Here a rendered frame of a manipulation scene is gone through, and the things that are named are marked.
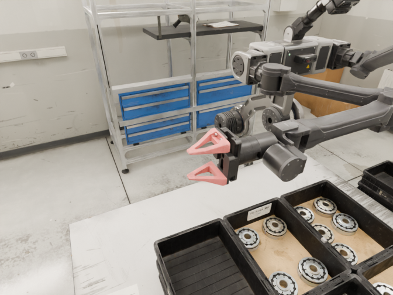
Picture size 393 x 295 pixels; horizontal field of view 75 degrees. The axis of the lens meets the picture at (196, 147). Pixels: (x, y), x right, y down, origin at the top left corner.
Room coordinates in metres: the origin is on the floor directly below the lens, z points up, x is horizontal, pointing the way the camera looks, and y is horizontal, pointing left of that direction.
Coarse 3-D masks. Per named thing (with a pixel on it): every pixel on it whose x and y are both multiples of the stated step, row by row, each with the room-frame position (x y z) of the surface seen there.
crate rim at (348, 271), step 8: (272, 200) 0.84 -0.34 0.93; (280, 200) 0.84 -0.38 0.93; (248, 208) 0.79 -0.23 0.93; (288, 208) 0.79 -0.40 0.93; (224, 216) 0.74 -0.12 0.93; (232, 216) 0.75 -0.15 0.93; (296, 216) 0.74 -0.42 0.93; (304, 224) 0.70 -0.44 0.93; (232, 232) 0.66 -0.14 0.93; (312, 232) 0.66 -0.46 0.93; (240, 240) 0.63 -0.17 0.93; (320, 240) 0.63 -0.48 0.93; (328, 248) 0.59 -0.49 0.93; (248, 256) 0.56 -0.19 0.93; (336, 256) 0.56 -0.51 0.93; (256, 264) 0.53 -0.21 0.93; (344, 264) 0.53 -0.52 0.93; (344, 272) 0.50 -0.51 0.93; (264, 280) 0.47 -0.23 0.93; (328, 280) 0.47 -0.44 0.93; (336, 280) 0.47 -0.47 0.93; (272, 288) 0.44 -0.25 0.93; (320, 288) 0.44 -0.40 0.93
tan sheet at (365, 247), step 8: (312, 200) 0.94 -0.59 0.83; (312, 208) 0.88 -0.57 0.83; (320, 216) 0.83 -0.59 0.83; (328, 224) 0.78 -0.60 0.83; (336, 232) 0.74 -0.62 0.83; (360, 232) 0.74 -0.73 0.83; (336, 240) 0.70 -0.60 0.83; (344, 240) 0.70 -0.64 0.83; (352, 240) 0.70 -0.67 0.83; (360, 240) 0.70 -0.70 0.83; (368, 240) 0.70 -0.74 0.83; (352, 248) 0.66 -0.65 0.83; (360, 248) 0.66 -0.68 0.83; (368, 248) 0.66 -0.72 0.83; (376, 248) 0.66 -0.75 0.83; (360, 256) 0.62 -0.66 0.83; (368, 256) 0.62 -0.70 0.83
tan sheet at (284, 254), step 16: (256, 224) 0.78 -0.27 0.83; (272, 240) 0.70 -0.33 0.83; (288, 240) 0.70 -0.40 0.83; (256, 256) 0.62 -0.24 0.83; (272, 256) 0.62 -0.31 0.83; (288, 256) 0.62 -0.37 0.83; (304, 256) 0.62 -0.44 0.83; (272, 272) 0.56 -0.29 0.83; (288, 272) 0.56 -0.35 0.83; (304, 288) 0.50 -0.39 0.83
